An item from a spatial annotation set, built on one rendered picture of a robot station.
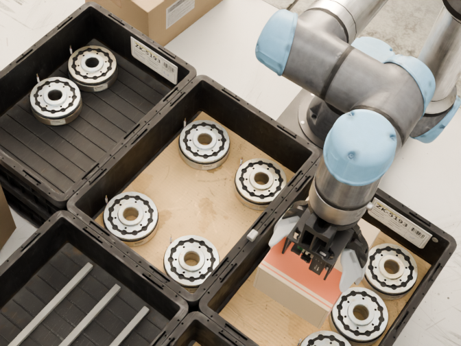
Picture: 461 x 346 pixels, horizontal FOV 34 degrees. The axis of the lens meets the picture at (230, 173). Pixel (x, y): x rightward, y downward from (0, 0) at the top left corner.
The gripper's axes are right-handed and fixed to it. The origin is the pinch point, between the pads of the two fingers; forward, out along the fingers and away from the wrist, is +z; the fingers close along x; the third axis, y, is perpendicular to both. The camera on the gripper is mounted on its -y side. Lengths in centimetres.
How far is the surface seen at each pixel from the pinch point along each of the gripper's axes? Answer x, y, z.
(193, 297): -14.6, 11.0, 16.8
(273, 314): -2.9, 1.9, 26.8
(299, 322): 1.8, 0.4, 26.8
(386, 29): -35, -152, 111
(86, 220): -38.3, 10.1, 16.8
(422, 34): -23, -158, 111
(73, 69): -66, -18, 24
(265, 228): -11.8, -7.3, 17.1
